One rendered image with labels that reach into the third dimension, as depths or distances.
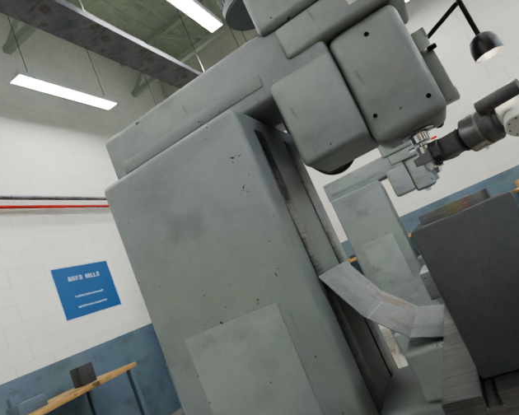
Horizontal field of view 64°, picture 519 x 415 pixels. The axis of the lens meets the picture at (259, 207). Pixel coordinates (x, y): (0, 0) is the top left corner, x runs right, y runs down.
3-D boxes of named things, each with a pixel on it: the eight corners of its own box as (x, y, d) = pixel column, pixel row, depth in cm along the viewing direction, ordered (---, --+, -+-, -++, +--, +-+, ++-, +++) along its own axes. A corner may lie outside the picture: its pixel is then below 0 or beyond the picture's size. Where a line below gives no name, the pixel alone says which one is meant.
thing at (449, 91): (460, 99, 109) (423, 31, 112) (460, 95, 105) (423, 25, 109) (445, 106, 110) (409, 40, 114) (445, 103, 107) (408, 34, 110)
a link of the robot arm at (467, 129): (442, 134, 113) (484, 109, 104) (459, 165, 111) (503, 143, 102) (420, 137, 104) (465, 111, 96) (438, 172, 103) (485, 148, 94)
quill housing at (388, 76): (450, 122, 117) (399, 27, 123) (451, 106, 99) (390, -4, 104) (386, 154, 125) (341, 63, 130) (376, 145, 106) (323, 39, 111)
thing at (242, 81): (351, 83, 130) (324, 30, 133) (334, 61, 109) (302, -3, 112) (162, 195, 160) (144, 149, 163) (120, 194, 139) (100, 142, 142)
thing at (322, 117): (383, 146, 127) (347, 73, 131) (370, 134, 105) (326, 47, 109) (328, 174, 134) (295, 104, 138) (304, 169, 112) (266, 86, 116)
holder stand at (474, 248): (546, 304, 64) (483, 188, 67) (599, 348, 44) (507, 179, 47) (467, 329, 68) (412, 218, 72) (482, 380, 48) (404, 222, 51)
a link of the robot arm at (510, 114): (493, 127, 103) (542, 100, 95) (497, 156, 97) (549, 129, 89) (465, 98, 100) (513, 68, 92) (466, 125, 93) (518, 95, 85)
